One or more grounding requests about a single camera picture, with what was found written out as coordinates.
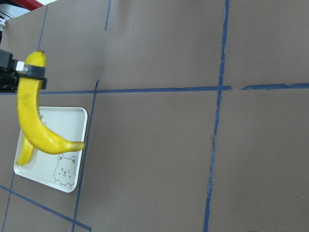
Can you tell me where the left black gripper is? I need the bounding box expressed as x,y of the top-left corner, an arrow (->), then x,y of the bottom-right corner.
0,50 -> 47,92

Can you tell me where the yellow banana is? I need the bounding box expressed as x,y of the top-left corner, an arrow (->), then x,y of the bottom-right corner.
16,136 -> 34,165
16,50 -> 85,155

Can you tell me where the red cylinder bottle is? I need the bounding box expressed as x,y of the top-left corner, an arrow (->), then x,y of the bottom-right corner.
12,0 -> 44,11

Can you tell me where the white bear tray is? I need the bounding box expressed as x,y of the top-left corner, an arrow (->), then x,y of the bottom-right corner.
14,106 -> 88,193

